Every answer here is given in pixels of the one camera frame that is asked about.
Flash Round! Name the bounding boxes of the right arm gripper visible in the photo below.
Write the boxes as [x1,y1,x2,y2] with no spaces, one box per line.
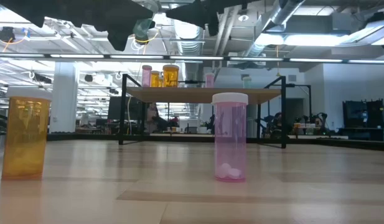
[165,0,262,37]

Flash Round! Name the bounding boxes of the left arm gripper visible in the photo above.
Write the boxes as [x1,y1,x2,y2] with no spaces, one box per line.
[0,0,154,52]

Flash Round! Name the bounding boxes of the large orange pill bottle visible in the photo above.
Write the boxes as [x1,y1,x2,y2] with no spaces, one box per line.
[162,64,180,88]

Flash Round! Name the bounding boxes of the medium orange pill bottle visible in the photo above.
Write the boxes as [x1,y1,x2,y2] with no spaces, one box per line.
[1,86,53,181]

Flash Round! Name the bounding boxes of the black bar with lights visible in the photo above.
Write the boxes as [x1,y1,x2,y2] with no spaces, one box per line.
[0,52,384,65]

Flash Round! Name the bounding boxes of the black monitor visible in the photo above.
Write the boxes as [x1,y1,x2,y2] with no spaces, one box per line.
[107,96,149,121]

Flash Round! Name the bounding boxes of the white building column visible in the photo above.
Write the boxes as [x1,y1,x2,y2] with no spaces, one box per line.
[50,61,79,134]

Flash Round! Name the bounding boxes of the person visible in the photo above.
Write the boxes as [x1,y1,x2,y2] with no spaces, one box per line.
[146,102,161,134]

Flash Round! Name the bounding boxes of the black cabinet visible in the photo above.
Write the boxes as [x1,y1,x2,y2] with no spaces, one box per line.
[342,98,384,141]

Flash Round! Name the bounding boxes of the silver ventilation duct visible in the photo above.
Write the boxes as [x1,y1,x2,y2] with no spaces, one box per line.
[171,26,208,82]

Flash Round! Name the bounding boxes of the wooden shelf black metal frame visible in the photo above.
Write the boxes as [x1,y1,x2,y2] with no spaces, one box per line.
[118,73,312,149]

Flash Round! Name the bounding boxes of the black ceiling camera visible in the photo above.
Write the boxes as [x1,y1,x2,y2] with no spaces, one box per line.
[0,26,17,43]

